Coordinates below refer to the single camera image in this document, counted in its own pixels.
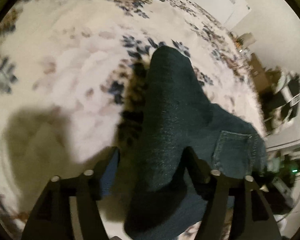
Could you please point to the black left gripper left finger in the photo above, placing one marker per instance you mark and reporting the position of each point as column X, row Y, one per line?
column 51, row 216

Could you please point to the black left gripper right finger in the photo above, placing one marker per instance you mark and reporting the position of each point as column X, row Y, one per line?
column 252, row 215

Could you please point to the dark blue denim pants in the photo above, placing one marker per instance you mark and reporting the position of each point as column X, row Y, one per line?
column 177, row 114

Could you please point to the black white jacket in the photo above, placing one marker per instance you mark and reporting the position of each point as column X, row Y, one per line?
column 280, row 106

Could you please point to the brown cardboard box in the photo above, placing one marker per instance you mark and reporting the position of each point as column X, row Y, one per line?
column 264, row 79

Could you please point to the floral white bed blanket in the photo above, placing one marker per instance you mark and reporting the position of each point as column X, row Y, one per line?
column 72, row 82

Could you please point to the white bedside table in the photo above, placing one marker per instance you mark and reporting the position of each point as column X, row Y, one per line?
column 243, row 42

